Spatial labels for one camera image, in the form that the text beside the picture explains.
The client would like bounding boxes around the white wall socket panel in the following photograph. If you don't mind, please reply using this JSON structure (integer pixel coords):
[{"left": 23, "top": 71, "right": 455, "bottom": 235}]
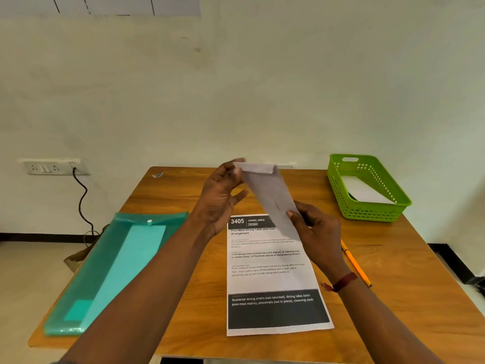
[{"left": 19, "top": 158, "right": 91, "bottom": 176}]

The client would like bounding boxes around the person's left hand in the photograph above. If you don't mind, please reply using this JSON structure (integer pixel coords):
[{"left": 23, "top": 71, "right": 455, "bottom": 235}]
[{"left": 190, "top": 159, "right": 249, "bottom": 242}]

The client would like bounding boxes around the green plastic basket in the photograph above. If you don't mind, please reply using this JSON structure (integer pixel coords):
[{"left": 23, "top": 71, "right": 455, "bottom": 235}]
[{"left": 327, "top": 154, "right": 412, "bottom": 223}]

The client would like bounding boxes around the green translucent document folder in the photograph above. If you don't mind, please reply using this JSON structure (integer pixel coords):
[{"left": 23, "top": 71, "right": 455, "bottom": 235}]
[{"left": 43, "top": 212, "right": 189, "bottom": 336}]

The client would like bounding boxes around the printed instruction sheet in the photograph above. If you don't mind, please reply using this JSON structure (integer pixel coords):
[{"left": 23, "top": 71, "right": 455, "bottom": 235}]
[{"left": 227, "top": 214, "right": 335, "bottom": 337}]

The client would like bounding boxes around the white paper in basket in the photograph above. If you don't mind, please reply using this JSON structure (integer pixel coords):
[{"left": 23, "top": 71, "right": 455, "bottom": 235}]
[{"left": 341, "top": 176, "right": 396, "bottom": 204}]

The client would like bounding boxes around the yellow pencil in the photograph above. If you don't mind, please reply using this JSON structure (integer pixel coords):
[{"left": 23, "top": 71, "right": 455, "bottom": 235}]
[{"left": 340, "top": 239, "right": 373, "bottom": 288}]

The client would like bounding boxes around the black power cable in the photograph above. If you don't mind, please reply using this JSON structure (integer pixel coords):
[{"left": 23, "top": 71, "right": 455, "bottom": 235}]
[{"left": 72, "top": 167, "right": 100, "bottom": 239}]

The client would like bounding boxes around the white paper envelope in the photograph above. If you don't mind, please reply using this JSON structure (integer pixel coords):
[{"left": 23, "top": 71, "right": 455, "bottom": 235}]
[{"left": 233, "top": 162, "right": 304, "bottom": 242}]

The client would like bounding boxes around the person's left forearm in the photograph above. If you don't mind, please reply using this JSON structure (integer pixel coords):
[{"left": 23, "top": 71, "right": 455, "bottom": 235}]
[{"left": 57, "top": 216, "right": 208, "bottom": 364}]

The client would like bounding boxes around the person's right hand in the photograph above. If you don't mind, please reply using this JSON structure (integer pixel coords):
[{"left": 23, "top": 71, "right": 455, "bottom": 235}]
[{"left": 286, "top": 201, "right": 343, "bottom": 278}]

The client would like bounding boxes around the person's right forearm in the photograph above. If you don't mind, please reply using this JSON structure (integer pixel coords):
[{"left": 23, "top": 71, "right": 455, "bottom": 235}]
[{"left": 329, "top": 272, "right": 444, "bottom": 364}]

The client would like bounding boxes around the red thread wristband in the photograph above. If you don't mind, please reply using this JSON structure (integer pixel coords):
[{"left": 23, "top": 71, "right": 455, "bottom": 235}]
[{"left": 321, "top": 272, "right": 358, "bottom": 293}]

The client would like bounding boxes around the wooden table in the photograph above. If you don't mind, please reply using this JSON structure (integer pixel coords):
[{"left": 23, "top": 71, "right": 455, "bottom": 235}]
[{"left": 27, "top": 166, "right": 485, "bottom": 364}]

